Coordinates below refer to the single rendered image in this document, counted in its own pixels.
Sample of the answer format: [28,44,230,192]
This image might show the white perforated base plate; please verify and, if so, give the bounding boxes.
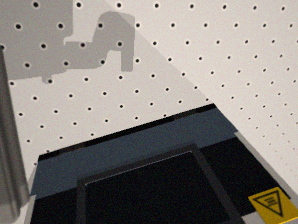
[0,0,298,195]

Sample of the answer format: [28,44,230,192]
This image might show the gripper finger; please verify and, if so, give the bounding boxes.
[0,46,30,224]

